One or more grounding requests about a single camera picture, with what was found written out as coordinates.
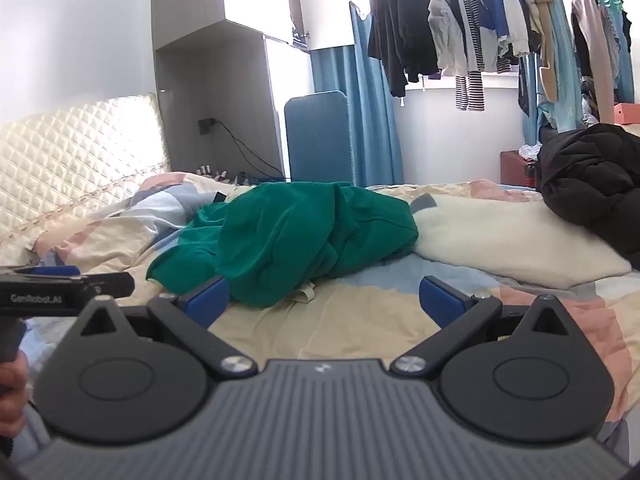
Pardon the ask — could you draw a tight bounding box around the green hoodie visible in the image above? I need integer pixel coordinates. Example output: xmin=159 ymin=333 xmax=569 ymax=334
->
xmin=146 ymin=181 xmax=420 ymax=308

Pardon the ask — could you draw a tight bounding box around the black power cable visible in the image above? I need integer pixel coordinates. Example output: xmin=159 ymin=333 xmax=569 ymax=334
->
xmin=212 ymin=120 xmax=286 ymax=181

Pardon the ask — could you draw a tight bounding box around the grey wardrobe cabinet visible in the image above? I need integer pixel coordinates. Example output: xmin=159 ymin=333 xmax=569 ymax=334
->
xmin=151 ymin=0 xmax=313 ymax=181

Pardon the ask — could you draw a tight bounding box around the person's left hand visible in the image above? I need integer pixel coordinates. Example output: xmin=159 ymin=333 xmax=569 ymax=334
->
xmin=0 ymin=350 xmax=30 ymax=427

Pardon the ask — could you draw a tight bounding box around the black puffer jacket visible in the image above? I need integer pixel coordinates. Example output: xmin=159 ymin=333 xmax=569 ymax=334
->
xmin=535 ymin=122 xmax=640 ymax=261

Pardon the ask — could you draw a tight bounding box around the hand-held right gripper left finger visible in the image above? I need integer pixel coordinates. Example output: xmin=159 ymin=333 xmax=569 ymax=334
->
xmin=80 ymin=276 xmax=257 ymax=382

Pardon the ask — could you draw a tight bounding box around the row of hanging clothes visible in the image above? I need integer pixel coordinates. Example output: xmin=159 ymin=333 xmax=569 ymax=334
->
xmin=367 ymin=0 xmax=640 ymax=131

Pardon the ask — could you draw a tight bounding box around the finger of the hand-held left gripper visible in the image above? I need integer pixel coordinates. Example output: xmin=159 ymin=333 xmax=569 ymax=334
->
xmin=20 ymin=266 xmax=82 ymax=278
xmin=75 ymin=273 xmax=136 ymax=306

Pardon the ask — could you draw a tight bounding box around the blue curtain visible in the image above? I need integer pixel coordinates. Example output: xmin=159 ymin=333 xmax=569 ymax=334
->
xmin=310 ymin=5 xmax=406 ymax=186

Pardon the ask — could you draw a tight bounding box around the blue padded panel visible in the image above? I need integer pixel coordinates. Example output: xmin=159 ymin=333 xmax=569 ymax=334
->
xmin=284 ymin=91 xmax=357 ymax=183

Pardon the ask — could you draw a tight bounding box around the white fluffy blanket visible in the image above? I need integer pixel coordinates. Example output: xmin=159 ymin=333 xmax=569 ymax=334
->
xmin=411 ymin=192 xmax=633 ymax=291

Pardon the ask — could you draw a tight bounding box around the red suitcase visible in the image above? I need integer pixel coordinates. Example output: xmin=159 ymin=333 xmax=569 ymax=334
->
xmin=500 ymin=150 xmax=541 ymax=188

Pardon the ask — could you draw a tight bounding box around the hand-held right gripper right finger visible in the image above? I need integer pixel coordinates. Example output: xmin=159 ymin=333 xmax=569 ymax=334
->
xmin=392 ymin=276 xmax=571 ymax=376

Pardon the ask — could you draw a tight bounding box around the patchwork bed quilt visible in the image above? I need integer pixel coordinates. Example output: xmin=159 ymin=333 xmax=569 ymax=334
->
xmin=0 ymin=172 xmax=640 ymax=461

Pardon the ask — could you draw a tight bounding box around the cream quilted headboard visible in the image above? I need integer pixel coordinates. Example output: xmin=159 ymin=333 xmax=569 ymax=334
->
xmin=0 ymin=92 xmax=168 ymax=253

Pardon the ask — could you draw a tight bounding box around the row of small bottles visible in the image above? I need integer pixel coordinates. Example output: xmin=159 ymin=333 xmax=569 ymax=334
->
xmin=195 ymin=162 xmax=236 ymax=183

